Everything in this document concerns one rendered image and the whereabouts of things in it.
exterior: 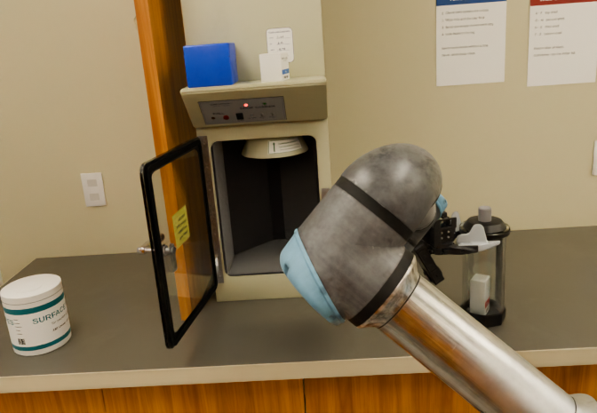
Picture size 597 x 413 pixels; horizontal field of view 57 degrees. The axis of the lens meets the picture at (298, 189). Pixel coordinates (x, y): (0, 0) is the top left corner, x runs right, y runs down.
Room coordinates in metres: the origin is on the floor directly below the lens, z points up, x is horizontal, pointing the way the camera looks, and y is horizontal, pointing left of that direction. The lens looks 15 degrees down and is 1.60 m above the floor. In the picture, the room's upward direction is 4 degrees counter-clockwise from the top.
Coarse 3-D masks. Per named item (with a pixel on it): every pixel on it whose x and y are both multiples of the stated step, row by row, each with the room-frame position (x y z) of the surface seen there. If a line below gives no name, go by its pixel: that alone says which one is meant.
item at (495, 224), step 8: (480, 208) 1.14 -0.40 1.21; (488, 208) 1.14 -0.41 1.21; (480, 216) 1.14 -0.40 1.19; (488, 216) 1.13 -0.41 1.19; (464, 224) 1.16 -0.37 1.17; (472, 224) 1.13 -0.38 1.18; (480, 224) 1.12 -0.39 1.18; (488, 224) 1.12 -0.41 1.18; (496, 224) 1.12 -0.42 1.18; (504, 224) 1.13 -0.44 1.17; (488, 232) 1.10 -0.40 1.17; (496, 232) 1.10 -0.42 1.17
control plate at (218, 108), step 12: (204, 108) 1.25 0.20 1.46; (216, 108) 1.25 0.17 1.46; (228, 108) 1.25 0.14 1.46; (240, 108) 1.25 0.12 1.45; (252, 108) 1.25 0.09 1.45; (264, 108) 1.25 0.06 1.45; (276, 108) 1.25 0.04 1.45; (204, 120) 1.28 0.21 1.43; (216, 120) 1.28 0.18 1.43; (228, 120) 1.28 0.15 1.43; (240, 120) 1.28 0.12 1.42; (252, 120) 1.28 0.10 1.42; (264, 120) 1.28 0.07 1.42
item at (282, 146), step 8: (296, 136) 1.38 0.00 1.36; (248, 144) 1.38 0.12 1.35; (256, 144) 1.36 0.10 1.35; (264, 144) 1.35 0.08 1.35; (272, 144) 1.34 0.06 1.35; (280, 144) 1.34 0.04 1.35; (288, 144) 1.35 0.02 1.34; (296, 144) 1.36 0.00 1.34; (304, 144) 1.39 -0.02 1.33; (248, 152) 1.37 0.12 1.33; (256, 152) 1.35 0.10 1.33; (264, 152) 1.34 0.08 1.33; (272, 152) 1.33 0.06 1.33; (280, 152) 1.33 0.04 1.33; (288, 152) 1.34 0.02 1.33; (296, 152) 1.35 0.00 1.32; (304, 152) 1.37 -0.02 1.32
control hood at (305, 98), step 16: (256, 80) 1.31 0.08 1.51; (288, 80) 1.24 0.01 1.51; (304, 80) 1.20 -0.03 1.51; (320, 80) 1.20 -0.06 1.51; (192, 96) 1.22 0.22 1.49; (208, 96) 1.22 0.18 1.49; (224, 96) 1.22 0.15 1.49; (240, 96) 1.22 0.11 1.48; (256, 96) 1.22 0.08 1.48; (272, 96) 1.22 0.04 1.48; (288, 96) 1.22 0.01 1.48; (304, 96) 1.23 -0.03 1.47; (320, 96) 1.23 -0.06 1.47; (192, 112) 1.26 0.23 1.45; (288, 112) 1.26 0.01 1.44; (304, 112) 1.27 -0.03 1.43; (320, 112) 1.27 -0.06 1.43
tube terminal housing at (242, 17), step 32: (192, 0) 1.32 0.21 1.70; (224, 0) 1.32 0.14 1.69; (256, 0) 1.32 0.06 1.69; (288, 0) 1.31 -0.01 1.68; (320, 0) 1.31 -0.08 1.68; (192, 32) 1.32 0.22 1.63; (224, 32) 1.32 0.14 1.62; (256, 32) 1.32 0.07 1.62; (320, 32) 1.31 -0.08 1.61; (256, 64) 1.32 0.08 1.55; (320, 64) 1.31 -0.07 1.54; (224, 128) 1.32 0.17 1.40; (256, 128) 1.32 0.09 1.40; (288, 128) 1.32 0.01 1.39; (320, 128) 1.31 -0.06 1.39; (320, 160) 1.31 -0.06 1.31; (320, 192) 1.31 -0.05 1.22; (224, 288) 1.32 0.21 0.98; (256, 288) 1.32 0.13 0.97; (288, 288) 1.32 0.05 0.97
